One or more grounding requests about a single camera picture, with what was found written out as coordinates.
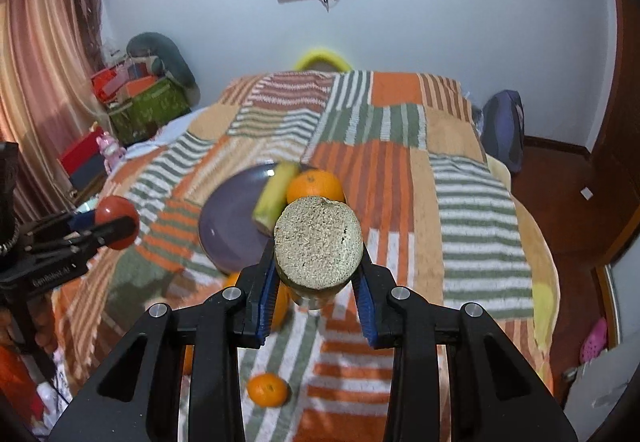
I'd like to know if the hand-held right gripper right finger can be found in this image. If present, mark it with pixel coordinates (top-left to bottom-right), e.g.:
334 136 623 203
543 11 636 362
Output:
350 242 587 442

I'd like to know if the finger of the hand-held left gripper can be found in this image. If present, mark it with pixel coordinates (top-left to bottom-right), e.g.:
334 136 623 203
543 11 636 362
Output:
24 216 140 269
14 209 102 243

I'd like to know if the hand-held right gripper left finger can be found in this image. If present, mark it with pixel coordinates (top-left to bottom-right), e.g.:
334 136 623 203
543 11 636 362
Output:
48 242 279 442

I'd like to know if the red tomato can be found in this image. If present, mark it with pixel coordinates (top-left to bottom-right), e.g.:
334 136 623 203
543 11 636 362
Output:
95 195 141 251

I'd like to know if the purple plate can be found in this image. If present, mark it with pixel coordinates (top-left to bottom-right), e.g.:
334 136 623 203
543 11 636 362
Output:
198 162 301 275

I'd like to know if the yellow-green banana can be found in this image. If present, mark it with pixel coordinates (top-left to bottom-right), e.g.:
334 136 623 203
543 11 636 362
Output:
253 162 302 237

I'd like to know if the large orange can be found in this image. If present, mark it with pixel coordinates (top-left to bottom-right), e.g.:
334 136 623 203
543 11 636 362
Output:
286 169 346 211

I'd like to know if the small orange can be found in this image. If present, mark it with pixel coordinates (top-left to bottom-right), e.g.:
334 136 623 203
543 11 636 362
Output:
247 373 291 408
223 272 292 334

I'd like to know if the red flat box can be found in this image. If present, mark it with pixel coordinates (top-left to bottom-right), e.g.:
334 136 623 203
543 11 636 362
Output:
58 131 109 193

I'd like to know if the pink toy figure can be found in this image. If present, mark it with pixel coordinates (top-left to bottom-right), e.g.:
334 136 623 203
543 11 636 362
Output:
97 132 126 173

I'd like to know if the orange cloth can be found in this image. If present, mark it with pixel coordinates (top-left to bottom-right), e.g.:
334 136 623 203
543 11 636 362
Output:
0 311 52 425

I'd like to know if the green storage bag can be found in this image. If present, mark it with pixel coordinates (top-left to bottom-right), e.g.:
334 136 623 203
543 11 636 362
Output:
107 76 194 145

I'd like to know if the striped patchwork blanket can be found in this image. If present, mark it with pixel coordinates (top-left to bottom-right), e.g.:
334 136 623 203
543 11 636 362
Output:
49 68 562 442

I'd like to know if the orange boxes pile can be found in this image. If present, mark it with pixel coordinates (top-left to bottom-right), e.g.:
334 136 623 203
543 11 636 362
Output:
91 64 157 103

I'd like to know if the pink striped curtain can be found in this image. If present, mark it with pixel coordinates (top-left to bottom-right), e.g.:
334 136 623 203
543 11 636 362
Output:
0 0 107 223

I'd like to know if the grey neck pillow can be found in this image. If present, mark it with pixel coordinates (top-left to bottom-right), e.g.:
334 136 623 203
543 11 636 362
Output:
125 32 197 90

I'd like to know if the blue backpack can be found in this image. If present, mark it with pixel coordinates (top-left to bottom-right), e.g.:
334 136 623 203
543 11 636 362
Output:
480 90 525 173

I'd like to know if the pink clog shoe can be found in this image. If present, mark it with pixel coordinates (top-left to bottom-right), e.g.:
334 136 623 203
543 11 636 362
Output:
579 317 609 364

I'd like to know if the white board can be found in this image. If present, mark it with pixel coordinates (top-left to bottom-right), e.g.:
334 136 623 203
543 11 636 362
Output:
562 336 640 424

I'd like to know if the yellow ring cushion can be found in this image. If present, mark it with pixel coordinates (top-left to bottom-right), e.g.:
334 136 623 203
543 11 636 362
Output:
293 48 351 72

